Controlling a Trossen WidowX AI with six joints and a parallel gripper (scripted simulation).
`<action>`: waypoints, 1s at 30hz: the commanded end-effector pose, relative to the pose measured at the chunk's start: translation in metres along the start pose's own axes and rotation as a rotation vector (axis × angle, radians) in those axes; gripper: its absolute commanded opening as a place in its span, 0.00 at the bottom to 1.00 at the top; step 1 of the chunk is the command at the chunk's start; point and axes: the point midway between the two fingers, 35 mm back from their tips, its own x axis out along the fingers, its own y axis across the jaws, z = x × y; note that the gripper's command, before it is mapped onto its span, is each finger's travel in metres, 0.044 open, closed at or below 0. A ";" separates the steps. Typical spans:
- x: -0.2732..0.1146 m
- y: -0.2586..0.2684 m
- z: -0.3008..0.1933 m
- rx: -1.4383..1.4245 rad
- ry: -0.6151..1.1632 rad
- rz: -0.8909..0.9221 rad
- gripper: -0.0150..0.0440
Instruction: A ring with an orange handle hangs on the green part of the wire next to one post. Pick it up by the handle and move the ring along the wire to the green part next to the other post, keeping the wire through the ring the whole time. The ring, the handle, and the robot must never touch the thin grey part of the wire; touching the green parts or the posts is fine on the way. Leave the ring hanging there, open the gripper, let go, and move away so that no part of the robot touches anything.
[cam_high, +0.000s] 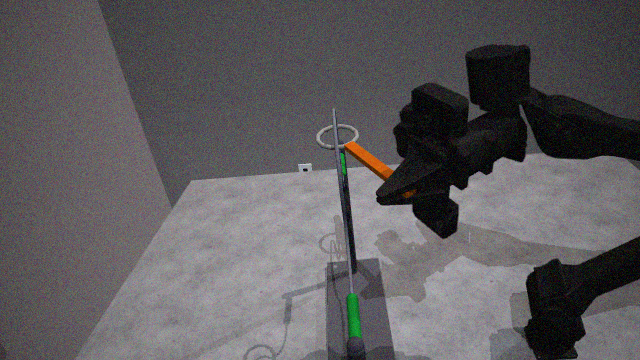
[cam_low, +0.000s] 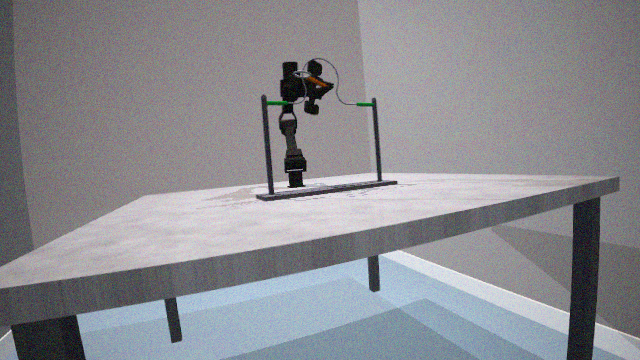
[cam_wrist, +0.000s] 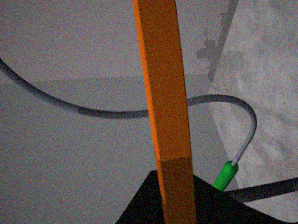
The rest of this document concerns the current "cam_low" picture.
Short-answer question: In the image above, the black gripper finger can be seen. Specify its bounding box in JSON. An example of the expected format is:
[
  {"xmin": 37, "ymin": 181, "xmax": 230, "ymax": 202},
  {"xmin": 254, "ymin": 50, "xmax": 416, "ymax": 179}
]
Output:
[
  {"xmin": 312, "ymin": 75, "xmax": 334, "ymax": 86},
  {"xmin": 311, "ymin": 85, "xmax": 334, "ymax": 100}
]

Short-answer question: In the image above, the orange bar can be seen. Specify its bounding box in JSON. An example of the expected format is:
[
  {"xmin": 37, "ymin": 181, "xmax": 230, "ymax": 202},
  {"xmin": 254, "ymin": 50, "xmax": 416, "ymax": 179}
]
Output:
[{"xmin": 293, "ymin": 71, "xmax": 328, "ymax": 87}]

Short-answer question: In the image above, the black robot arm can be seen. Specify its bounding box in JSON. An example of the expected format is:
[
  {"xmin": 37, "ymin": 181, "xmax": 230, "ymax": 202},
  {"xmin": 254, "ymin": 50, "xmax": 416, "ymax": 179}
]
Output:
[{"xmin": 278, "ymin": 62, "xmax": 307, "ymax": 188}]

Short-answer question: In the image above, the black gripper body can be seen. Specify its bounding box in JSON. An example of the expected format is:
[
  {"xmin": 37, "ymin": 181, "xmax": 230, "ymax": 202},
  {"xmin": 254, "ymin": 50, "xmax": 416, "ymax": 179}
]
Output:
[{"xmin": 293, "ymin": 60, "xmax": 322, "ymax": 114}]

